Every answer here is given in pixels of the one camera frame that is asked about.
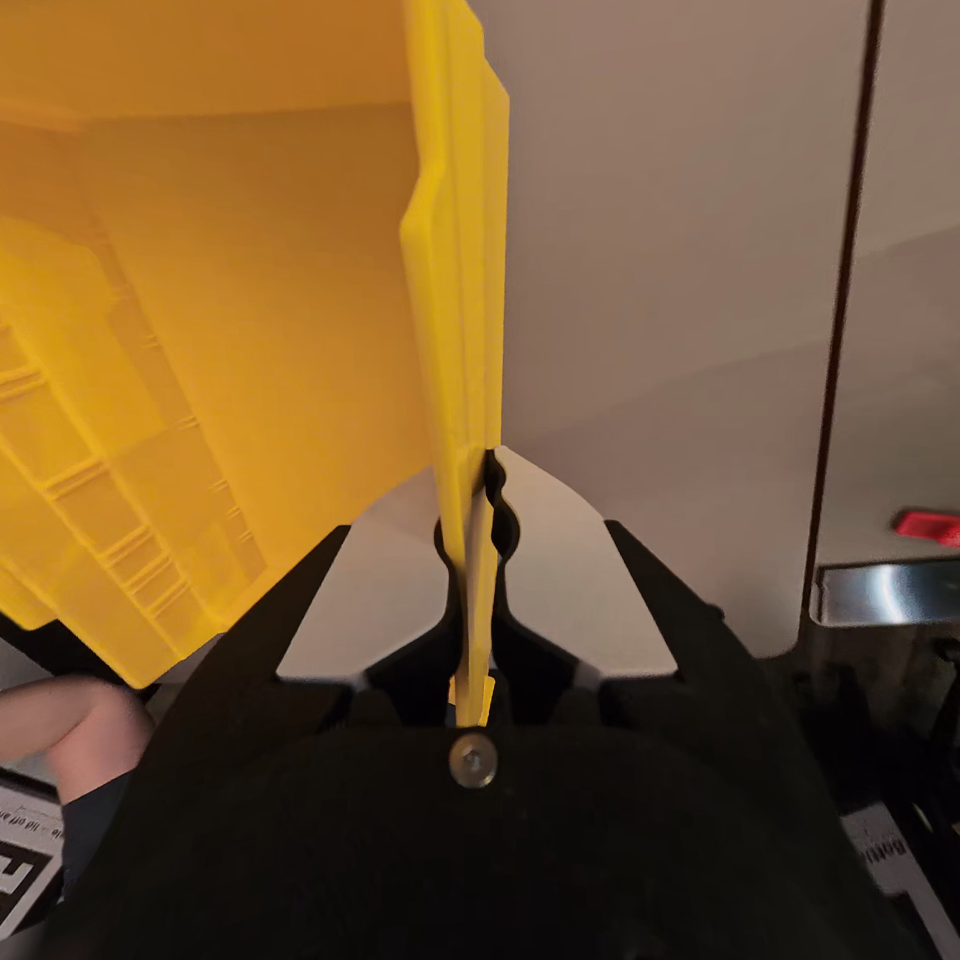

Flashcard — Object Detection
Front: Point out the person's left forearm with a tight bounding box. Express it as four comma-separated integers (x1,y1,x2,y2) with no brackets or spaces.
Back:
0,678,156,804

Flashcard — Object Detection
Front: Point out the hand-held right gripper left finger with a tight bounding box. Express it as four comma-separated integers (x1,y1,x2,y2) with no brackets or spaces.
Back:
276,465,460,727

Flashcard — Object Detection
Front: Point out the small red object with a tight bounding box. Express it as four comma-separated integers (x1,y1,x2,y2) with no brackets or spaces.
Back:
891,508,960,549

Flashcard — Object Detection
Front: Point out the yellow plastic bin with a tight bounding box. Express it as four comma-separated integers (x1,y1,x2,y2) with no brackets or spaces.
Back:
0,0,511,729

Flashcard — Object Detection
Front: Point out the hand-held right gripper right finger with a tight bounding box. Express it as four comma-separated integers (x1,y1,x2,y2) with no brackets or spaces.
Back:
483,446,680,725

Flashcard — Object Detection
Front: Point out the silver metal stand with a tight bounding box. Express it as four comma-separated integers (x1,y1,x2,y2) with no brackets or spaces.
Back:
813,558,960,625

